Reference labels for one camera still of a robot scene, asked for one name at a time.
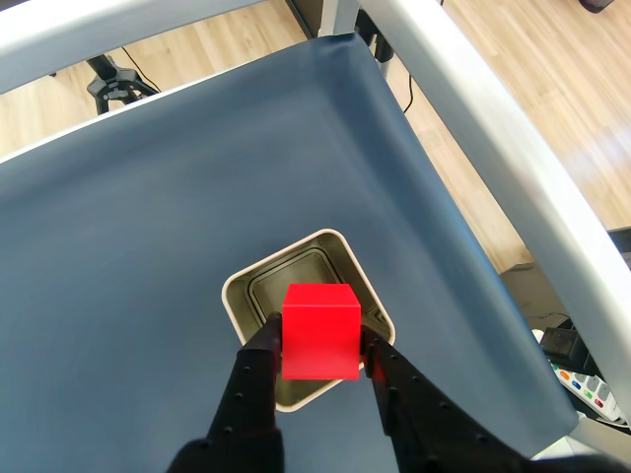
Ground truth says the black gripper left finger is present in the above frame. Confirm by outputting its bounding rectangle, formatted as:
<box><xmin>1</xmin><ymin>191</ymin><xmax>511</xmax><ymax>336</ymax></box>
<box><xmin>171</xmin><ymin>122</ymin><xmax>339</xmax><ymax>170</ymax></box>
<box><xmin>169</xmin><ymin>311</ymin><xmax>287</xmax><ymax>473</ymax></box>

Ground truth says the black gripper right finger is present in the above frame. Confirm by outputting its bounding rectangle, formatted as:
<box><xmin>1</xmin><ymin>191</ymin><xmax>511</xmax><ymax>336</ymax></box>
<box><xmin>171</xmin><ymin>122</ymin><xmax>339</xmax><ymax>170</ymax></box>
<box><xmin>361</xmin><ymin>326</ymin><xmax>544</xmax><ymax>473</ymax></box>

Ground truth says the red cube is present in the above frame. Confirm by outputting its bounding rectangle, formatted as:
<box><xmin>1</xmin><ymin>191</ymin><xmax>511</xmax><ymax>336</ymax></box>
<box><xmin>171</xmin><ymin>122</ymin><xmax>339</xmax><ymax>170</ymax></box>
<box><xmin>280</xmin><ymin>282</ymin><xmax>364</xmax><ymax>382</ymax></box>

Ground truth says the beige square container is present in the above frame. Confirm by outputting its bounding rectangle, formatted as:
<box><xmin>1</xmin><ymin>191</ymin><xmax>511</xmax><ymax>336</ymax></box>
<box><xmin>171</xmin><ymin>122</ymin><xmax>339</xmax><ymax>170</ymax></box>
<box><xmin>221</xmin><ymin>227</ymin><xmax>397</xmax><ymax>415</ymax></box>

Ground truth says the black power adapter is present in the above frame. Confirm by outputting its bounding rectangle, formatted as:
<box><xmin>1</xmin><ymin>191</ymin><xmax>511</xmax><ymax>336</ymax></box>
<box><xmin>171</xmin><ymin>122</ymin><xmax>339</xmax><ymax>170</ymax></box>
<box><xmin>540</xmin><ymin>326</ymin><xmax>577</xmax><ymax>357</ymax></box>

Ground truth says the white power strip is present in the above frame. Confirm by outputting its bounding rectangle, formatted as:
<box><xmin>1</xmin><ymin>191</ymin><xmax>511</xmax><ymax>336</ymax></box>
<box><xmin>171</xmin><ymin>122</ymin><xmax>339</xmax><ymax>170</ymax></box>
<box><xmin>552</xmin><ymin>363</ymin><xmax>623</xmax><ymax>424</ymax></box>

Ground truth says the black tripod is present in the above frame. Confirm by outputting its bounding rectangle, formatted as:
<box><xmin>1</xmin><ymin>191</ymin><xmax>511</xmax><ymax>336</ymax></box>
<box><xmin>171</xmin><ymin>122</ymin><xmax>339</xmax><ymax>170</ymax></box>
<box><xmin>85</xmin><ymin>46</ymin><xmax>163</xmax><ymax>117</ymax></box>

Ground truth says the black table leg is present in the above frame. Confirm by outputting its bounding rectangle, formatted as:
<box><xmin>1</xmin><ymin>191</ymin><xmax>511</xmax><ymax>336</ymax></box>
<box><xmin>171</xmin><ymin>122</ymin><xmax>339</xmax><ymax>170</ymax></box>
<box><xmin>353</xmin><ymin>8</ymin><xmax>396</xmax><ymax>64</ymax></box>

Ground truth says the thin floor cable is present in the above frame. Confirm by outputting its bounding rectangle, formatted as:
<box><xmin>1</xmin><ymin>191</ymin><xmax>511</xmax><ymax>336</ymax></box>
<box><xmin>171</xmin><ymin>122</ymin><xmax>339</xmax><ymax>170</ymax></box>
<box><xmin>400</xmin><ymin>72</ymin><xmax>416</xmax><ymax>115</ymax></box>

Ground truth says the aluminium table guard rail frame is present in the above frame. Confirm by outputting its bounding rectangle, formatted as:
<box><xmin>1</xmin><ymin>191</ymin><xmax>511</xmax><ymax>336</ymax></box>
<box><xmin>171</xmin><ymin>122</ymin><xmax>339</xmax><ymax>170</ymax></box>
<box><xmin>0</xmin><ymin>0</ymin><xmax>631</xmax><ymax>473</ymax></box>

